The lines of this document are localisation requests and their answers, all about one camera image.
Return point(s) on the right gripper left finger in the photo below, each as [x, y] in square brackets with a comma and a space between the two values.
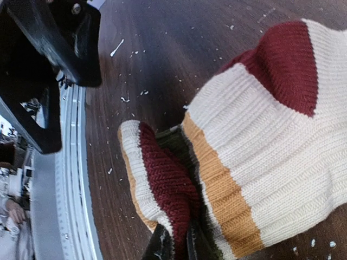
[38, 40]

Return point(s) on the cream striped knitted sock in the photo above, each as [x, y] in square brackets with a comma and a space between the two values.
[259, 157]

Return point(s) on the white cotton swab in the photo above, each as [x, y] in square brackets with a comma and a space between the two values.
[116, 49]

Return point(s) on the aluminium front rail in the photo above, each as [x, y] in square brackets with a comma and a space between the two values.
[62, 222]

